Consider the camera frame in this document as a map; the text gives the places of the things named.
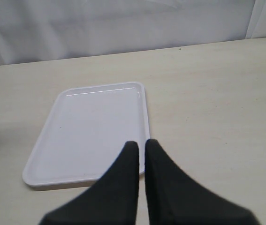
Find white rectangular plastic tray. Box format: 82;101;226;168
22;82;150;188

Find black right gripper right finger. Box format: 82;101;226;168
145;139;260;225

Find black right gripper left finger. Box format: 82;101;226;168
40;141;139;225

